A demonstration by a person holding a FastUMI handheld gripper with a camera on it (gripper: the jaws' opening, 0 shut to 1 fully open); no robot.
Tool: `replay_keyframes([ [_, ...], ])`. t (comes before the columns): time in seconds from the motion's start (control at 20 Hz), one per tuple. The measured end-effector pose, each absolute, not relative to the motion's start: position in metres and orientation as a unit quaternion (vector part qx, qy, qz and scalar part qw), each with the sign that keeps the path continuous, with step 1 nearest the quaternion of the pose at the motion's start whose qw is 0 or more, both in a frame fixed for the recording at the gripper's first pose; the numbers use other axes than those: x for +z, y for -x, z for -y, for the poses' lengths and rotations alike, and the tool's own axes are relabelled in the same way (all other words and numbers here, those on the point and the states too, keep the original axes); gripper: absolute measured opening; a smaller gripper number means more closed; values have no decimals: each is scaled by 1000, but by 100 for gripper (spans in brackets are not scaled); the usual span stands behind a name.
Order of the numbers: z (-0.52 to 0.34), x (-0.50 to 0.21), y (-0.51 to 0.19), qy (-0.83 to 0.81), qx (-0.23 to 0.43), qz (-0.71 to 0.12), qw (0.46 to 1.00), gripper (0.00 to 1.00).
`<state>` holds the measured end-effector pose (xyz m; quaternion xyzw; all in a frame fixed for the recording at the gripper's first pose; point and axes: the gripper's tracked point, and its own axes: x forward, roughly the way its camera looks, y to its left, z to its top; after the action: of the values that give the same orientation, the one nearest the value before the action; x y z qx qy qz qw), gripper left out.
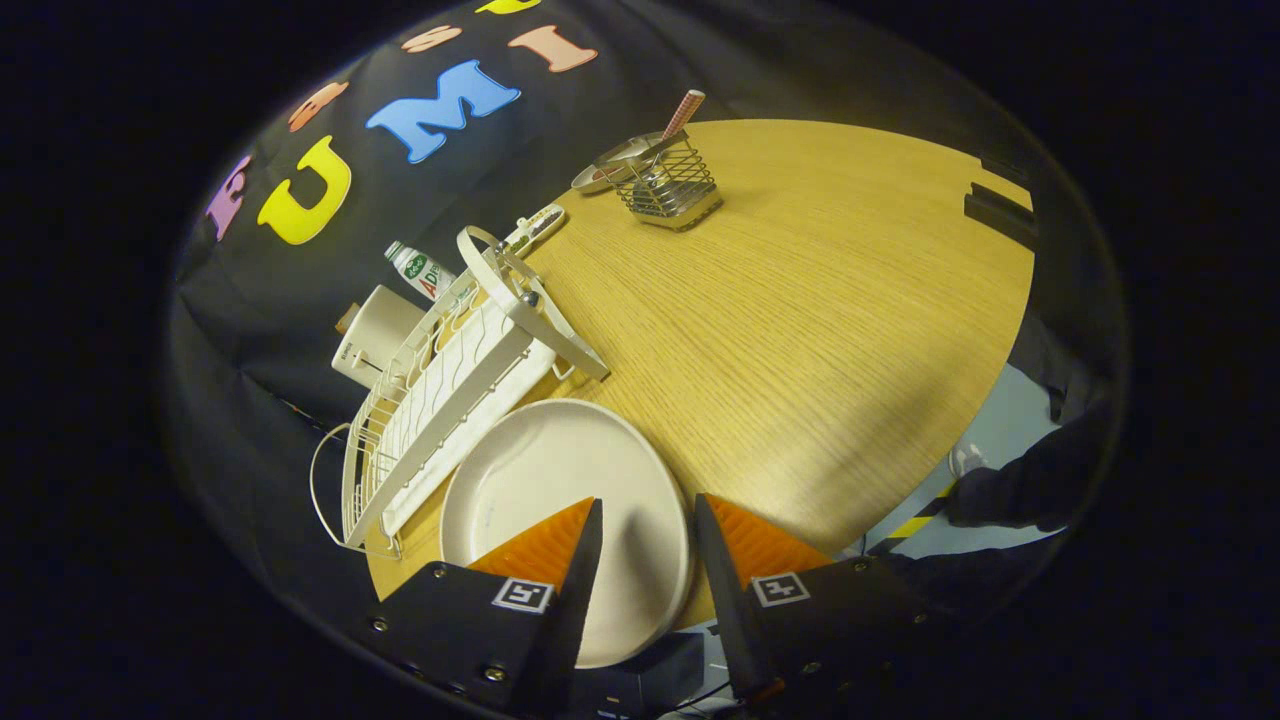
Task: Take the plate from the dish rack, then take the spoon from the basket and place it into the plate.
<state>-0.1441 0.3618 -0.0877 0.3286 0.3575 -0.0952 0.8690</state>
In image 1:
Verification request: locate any white drink bottle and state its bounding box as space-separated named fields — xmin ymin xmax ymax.
xmin=384 ymin=240 xmax=459 ymax=301

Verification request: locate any white toaster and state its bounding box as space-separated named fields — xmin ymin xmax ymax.
xmin=331 ymin=285 xmax=426 ymax=389

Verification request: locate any white plate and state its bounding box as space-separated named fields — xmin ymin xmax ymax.
xmin=440 ymin=398 xmax=696 ymax=669

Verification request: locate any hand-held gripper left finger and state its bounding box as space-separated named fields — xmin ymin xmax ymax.
xmin=365 ymin=497 xmax=605 ymax=716

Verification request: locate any person's leg in dark trousers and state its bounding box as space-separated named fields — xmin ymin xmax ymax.
xmin=945 ymin=310 xmax=1111 ymax=533

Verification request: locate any black table edge bracket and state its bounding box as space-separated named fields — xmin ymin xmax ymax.
xmin=963 ymin=183 xmax=1038 ymax=253

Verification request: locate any white divided bean tray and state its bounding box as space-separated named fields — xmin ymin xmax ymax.
xmin=505 ymin=203 xmax=568 ymax=251

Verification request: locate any white wire dish rack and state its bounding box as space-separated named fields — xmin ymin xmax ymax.
xmin=310 ymin=225 xmax=611 ymax=556

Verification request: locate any yellow black floor tape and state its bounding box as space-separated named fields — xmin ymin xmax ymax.
xmin=885 ymin=485 xmax=961 ymax=541

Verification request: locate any metal wire basket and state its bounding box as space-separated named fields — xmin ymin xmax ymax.
xmin=605 ymin=130 xmax=724 ymax=233

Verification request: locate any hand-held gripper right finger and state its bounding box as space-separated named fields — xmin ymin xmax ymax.
xmin=694 ymin=493 xmax=946 ymax=706

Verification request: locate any beige plate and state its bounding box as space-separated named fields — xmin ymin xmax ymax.
xmin=570 ymin=135 xmax=661 ymax=196

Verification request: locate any red checkered handle spoon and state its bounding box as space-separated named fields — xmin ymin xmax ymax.
xmin=655 ymin=88 xmax=707 ymax=146

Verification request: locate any black backdrop cloth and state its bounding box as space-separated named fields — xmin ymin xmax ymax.
xmin=165 ymin=0 xmax=1061 ymax=641

